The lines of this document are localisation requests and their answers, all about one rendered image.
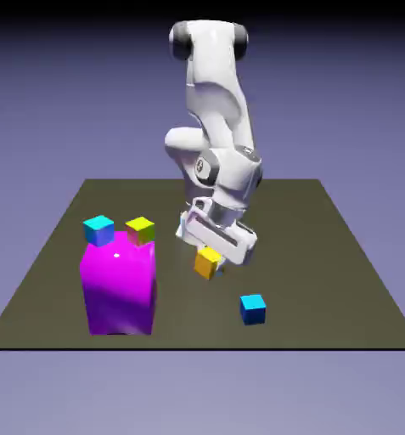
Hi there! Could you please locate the small cyan cube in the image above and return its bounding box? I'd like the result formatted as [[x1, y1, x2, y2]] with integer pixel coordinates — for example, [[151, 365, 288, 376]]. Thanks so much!
[[82, 214, 115, 248]]

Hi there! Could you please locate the large magenta box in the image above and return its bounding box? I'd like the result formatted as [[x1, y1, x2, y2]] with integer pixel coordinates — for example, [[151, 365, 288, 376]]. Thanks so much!
[[79, 230, 157, 336]]

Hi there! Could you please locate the small blue cube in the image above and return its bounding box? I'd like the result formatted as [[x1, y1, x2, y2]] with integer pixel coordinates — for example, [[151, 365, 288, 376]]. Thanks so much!
[[239, 293, 267, 326]]

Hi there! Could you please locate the small yellow-green cube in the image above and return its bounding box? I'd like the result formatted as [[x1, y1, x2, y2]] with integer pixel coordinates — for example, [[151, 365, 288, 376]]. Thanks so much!
[[124, 216, 156, 247]]

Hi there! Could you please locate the small orange cube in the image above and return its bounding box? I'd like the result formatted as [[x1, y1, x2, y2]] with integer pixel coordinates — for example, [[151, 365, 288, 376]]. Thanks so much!
[[194, 246, 223, 281]]

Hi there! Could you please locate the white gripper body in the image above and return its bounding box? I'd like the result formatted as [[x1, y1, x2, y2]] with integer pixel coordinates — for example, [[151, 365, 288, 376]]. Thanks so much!
[[175, 207, 258, 267]]

